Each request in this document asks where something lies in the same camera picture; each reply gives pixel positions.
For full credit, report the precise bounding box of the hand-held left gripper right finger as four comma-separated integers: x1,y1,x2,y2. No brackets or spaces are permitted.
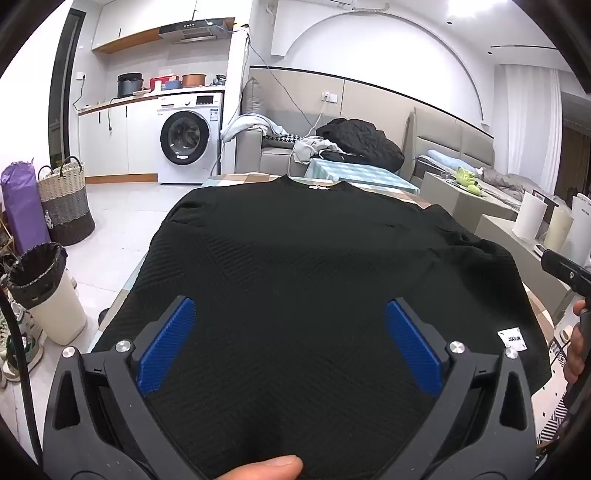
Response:
383,296,539,480

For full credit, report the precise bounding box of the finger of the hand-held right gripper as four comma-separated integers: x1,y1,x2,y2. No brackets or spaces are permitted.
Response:
540,248,591,296

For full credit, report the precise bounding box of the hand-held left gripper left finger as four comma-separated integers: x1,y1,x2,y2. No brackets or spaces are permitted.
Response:
42,295,206,480

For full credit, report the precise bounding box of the black knit sweater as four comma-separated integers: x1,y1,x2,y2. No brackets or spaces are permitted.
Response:
92,175,552,480

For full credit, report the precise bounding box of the person's right hand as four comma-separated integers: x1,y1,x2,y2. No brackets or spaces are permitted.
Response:
563,300,591,384

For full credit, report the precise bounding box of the person's left hand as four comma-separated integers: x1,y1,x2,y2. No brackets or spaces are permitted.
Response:
217,455,304,480

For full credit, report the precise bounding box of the cream paper roll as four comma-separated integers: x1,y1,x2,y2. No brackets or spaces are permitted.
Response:
544,206,573,252

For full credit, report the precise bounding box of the low grey cabinet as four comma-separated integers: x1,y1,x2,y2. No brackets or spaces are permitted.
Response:
475,215,573,319

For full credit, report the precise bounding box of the large white paper roll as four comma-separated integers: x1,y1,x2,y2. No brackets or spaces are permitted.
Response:
570,194,591,264

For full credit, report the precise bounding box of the grey bed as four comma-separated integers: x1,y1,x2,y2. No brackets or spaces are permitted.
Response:
413,108,571,210

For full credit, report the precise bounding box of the white trash bin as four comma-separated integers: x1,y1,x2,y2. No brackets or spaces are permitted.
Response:
7,243,88,346

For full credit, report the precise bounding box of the tall grey cabinet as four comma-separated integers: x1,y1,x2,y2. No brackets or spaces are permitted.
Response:
420,172,520,223

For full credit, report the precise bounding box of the green toy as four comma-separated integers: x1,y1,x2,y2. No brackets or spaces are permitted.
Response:
455,167,481,193

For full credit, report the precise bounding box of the white green sneaker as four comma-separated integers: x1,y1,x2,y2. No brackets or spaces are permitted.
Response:
2,332,44,381

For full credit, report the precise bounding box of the white curtain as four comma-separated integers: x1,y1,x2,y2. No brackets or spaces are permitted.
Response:
501,62,561,185

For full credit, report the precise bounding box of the blue pillow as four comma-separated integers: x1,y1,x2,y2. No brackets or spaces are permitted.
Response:
427,148,467,169

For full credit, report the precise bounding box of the woven laundry basket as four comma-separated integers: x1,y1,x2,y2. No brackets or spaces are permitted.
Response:
37,156,96,247

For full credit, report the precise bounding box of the brown blue checked tablecloth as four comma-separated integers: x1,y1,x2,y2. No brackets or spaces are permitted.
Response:
90,172,575,462

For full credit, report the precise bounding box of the teal checked cloth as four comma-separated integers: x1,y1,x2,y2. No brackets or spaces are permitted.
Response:
305,157,421,192

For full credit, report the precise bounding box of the purple bag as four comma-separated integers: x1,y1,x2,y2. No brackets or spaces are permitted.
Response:
0,161,51,256

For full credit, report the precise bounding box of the white washing machine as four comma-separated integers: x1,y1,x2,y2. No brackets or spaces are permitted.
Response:
156,91,225,185

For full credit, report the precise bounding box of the white kitchen base cabinet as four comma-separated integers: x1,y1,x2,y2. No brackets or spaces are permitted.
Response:
76,95,160,183

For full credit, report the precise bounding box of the black puffer jacket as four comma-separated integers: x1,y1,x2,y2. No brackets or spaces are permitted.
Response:
316,119,406,172

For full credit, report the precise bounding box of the grey sofa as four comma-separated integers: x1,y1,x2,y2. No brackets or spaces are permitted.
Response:
235,76,414,180

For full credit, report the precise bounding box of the grey hoodie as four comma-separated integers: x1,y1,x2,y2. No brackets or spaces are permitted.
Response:
291,136,342,165

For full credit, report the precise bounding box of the white blue blanket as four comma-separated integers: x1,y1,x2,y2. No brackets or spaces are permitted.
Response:
221,113,287,141

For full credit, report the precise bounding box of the black cooking pot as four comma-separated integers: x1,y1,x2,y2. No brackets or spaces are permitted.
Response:
117,73,145,99

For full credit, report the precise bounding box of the steel range hood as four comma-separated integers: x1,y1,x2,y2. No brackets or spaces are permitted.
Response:
158,17,235,44

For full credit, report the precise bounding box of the black cable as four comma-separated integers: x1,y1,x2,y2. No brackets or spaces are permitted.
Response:
0,281,44,467

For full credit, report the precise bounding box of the black door frame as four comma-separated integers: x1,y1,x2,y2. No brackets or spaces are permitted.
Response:
48,8,88,171

